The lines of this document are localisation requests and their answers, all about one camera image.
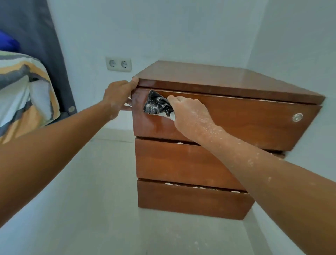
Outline person's left hand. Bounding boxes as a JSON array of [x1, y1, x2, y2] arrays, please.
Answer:
[[102, 76, 139, 121]]

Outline person's right hand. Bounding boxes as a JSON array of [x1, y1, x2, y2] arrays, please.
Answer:
[[167, 95, 226, 144]]

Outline black plaid cloth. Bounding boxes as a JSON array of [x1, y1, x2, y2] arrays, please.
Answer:
[[143, 89, 175, 121]]

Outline brown wooden drawer cabinet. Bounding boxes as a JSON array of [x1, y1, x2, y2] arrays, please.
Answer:
[[131, 60, 326, 220]]

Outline person's right forearm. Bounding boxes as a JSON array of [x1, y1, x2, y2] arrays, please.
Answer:
[[202, 128, 336, 255]]

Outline person's left forearm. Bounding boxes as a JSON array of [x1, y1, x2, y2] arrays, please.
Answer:
[[0, 100, 114, 228]]

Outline plain wooden drawer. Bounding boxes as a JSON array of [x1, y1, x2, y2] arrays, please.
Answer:
[[137, 179, 255, 220], [135, 138, 285, 191]]

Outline wooden drawer with lock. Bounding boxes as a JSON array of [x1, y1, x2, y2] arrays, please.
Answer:
[[131, 87, 323, 152]]

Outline dark grey fabric sheet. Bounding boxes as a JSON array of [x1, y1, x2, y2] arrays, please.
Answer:
[[0, 0, 78, 124]]

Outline striped orange grey duvet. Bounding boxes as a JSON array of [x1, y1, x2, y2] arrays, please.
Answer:
[[0, 50, 61, 144]]

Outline blue fabric item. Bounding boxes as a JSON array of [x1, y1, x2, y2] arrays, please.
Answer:
[[0, 30, 21, 53]]

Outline white double wall socket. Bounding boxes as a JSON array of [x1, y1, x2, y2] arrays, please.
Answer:
[[105, 56, 132, 73]]

